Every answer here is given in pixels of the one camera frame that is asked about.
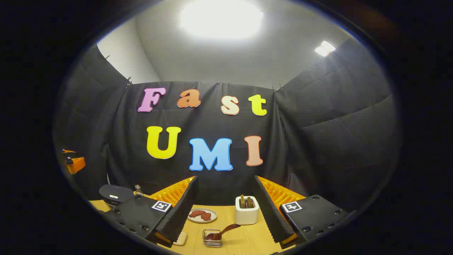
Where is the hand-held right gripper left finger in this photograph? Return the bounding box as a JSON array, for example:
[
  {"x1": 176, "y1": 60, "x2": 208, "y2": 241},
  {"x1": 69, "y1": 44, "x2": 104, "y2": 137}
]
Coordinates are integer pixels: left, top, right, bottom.
[{"x1": 104, "y1": 176, "x2": 199, "y2": 248}]

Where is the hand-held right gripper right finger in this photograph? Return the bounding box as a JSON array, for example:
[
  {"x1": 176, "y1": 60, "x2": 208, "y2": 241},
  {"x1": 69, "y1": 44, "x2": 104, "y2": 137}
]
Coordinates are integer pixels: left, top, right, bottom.
[{"x1": 253, "y1": 175, "x2": 351, "y2": 249}]

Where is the brown wooden spoon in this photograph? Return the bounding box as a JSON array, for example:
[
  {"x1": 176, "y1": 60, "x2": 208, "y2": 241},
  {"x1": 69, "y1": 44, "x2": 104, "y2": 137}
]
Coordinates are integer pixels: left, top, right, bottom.
[{"x1": 205, "y1": 224, "x2": 241, "y2": 241}]

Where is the black and silver rice cooker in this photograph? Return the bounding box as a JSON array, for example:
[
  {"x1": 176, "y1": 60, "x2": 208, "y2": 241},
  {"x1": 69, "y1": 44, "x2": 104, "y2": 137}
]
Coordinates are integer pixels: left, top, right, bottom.
[{"x1": 99, "y1": 184, "x2": 134, "y2": 209}]

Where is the white toaster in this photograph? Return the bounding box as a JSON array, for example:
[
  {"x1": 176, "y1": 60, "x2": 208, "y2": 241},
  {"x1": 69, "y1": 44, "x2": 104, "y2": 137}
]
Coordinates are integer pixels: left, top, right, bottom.
[{"x1": 235, "y1": 196, "x2": 259, "y2": 225}]

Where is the white round plate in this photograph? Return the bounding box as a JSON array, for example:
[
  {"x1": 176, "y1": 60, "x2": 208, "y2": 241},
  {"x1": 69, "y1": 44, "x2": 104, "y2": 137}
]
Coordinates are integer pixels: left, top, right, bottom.
[{"x1": 187, "y1": 208, "x2": 218, "y2": 223}]

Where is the black backdrop cloth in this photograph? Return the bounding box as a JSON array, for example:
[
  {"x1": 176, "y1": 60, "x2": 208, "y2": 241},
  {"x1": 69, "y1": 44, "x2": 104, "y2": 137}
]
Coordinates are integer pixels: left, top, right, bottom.
[{"x1": 53, "y1": 37, "x2": 402, "y2": 213}]

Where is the small ceiling light panel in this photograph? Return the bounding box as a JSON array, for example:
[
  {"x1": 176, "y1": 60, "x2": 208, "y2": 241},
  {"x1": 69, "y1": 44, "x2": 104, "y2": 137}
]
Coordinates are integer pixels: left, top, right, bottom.
[{"x1": 315, "y1": 40, "x2": 336, "y2": 57}]

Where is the large ceiling light panel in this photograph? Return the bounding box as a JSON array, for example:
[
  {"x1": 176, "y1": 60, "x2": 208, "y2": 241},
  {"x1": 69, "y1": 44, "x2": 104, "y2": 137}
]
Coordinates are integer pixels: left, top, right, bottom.
[{"x1": 180, "y1": 0, "x2": 264, "y2": 40}]

